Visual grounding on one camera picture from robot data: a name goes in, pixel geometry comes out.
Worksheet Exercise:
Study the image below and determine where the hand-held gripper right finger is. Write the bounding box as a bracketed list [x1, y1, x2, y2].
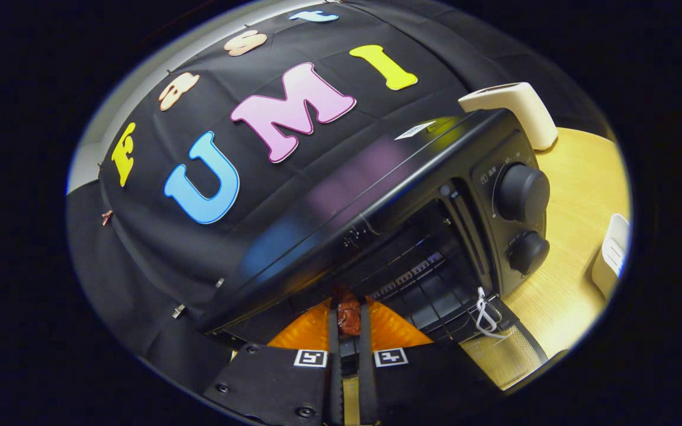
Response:
[358, 299, 498, 426]

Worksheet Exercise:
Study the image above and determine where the black toaster oven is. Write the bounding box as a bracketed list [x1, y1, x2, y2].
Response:
[199, 108, 552, 392]

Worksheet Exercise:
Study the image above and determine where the reddish brown meat strip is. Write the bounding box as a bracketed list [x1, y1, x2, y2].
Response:
[336, 295, 362, 337]

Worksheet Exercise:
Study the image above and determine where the white rectangular ridged dish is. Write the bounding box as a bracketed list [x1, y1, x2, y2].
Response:
[591, 213, 632, 301]

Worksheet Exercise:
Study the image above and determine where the white slot toaster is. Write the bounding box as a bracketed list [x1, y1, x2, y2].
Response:
[458, 82, 558, 151]

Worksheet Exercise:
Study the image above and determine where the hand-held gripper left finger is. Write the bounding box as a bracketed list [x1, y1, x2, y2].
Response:
[204, 299, 345, 426]

